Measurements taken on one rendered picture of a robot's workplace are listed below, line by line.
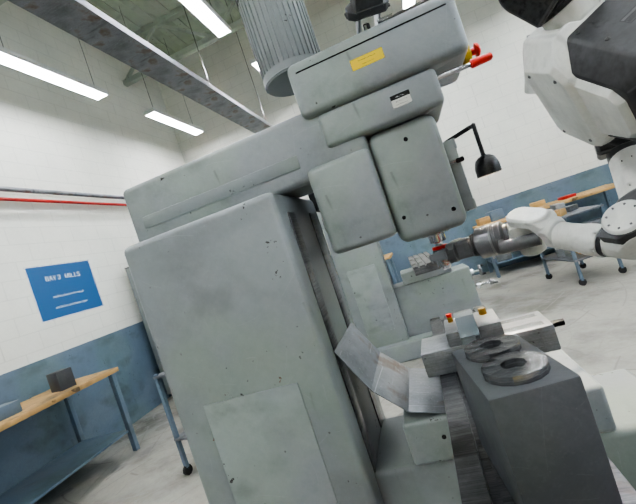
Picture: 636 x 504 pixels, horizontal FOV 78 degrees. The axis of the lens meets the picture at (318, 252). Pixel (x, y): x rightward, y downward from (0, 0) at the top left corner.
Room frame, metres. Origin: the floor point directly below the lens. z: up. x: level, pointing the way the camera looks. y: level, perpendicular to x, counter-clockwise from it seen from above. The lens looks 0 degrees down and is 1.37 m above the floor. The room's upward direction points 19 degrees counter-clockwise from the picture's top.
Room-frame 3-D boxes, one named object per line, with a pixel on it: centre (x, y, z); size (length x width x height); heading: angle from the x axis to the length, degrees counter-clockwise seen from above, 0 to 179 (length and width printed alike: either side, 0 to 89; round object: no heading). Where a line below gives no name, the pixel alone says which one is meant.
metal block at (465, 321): (1.14, -0.34, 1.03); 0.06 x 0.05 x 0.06; 163
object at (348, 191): (1.22, -0.16, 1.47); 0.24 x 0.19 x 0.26; 166
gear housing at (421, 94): (1.18, -0.31, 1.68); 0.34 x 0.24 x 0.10; 76
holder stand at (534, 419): (0.62, -0.22, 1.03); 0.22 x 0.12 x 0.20; 173
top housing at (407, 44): (1.17, -0.33, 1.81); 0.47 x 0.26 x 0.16; 76
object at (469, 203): (1.14, -0.45, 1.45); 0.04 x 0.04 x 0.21; 76
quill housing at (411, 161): (1.17, -0.34, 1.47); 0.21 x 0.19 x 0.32; 166
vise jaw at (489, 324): (1.13, -0.40, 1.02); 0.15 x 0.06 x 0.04; 163
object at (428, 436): (1.17, -0.35, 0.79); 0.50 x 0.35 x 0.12; 76
